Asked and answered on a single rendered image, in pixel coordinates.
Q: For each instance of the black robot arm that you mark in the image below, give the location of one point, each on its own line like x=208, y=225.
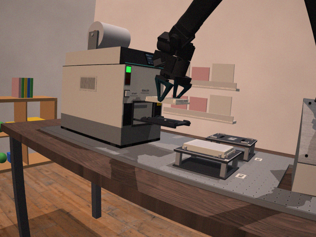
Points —
x=177, y=42

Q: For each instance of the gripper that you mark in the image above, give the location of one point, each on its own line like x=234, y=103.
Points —
x=178, y=75

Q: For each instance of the grey cylinder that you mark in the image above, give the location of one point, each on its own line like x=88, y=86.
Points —
x=110, y=35

